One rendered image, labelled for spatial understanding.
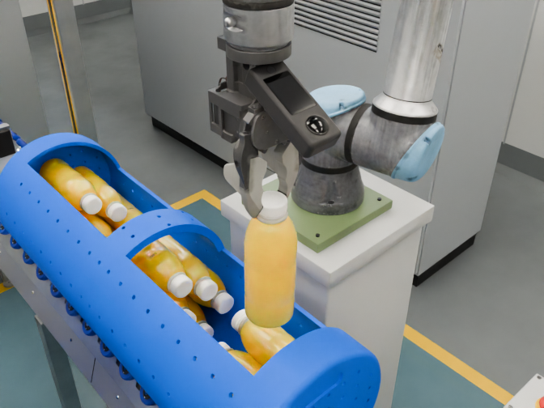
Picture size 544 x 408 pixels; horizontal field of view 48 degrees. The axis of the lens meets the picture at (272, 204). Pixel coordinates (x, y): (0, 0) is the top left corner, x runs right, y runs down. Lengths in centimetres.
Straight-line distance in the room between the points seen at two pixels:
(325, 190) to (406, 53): 31
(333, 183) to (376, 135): 15
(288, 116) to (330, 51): 201
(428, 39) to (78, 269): 72
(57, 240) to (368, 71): 162
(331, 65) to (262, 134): 198
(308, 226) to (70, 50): 111
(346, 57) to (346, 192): 142
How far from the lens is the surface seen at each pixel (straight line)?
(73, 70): 207
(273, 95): 65
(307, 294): 123
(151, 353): 99
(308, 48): 273
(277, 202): 75
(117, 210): 137
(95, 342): 135
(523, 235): 333
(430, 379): 251
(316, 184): 121
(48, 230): 125
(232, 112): 70
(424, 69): 108
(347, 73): 260
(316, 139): 63
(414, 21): 106
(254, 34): 65
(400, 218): 128
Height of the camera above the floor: 188
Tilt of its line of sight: 35 degrees down
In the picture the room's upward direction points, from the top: straight up
